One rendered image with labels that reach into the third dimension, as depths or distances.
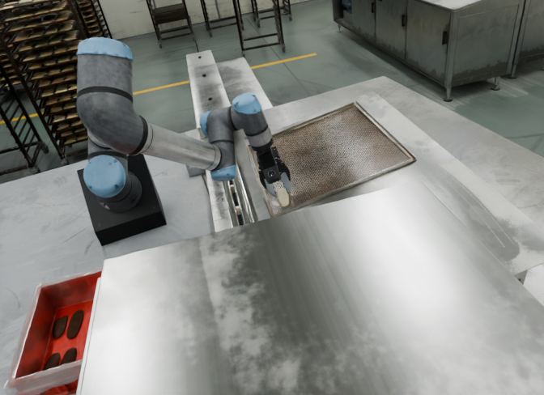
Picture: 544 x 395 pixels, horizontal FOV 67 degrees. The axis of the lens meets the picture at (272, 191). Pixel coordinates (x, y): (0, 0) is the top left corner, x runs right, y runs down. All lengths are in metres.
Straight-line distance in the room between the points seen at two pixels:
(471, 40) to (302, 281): 3.59
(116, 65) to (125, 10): 7.49
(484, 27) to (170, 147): 3.35
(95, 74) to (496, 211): 1.01
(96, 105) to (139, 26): 7.58
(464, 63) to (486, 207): 2.92
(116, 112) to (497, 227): 0.93
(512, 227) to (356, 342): 0.74
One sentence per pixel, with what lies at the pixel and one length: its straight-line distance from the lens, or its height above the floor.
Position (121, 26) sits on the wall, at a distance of 8.53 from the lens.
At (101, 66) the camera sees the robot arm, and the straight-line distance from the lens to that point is 0.98.
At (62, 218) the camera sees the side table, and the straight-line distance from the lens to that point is 1.81.
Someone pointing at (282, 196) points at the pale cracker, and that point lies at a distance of 1.37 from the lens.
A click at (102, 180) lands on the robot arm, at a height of 1.11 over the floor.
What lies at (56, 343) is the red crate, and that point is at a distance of 1.32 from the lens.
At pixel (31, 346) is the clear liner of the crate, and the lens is 1.26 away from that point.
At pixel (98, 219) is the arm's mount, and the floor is 0.91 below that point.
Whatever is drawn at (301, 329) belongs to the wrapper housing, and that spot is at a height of 1.30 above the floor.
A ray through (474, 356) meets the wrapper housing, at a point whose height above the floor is 1.30.
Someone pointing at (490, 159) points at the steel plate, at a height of 0.82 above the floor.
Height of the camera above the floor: 1.71
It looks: 35 degrees down
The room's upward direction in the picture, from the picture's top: 10 degrees counter-clockwise
